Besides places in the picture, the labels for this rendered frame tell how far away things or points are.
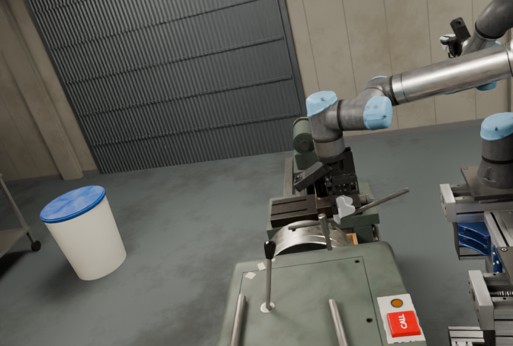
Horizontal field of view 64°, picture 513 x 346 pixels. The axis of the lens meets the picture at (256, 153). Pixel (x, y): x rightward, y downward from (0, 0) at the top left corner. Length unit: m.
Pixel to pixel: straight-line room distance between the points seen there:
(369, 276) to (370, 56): 3.72
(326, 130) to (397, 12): 3.69
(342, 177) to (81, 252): 3.03
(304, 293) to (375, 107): 0.51
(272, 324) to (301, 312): 0.08
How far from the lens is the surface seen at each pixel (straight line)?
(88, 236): 3.74
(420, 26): 4.67
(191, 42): 4.97
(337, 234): 1.41
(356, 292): 1.11
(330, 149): 1.01
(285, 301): 1.13
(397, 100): 1.06
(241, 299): 1.14
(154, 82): 5.30
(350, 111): 0.96
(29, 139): 6.86
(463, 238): 1.75
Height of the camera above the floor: 2.02
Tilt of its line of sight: 23 degrees down
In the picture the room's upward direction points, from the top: 15 degrees counter-clockwise
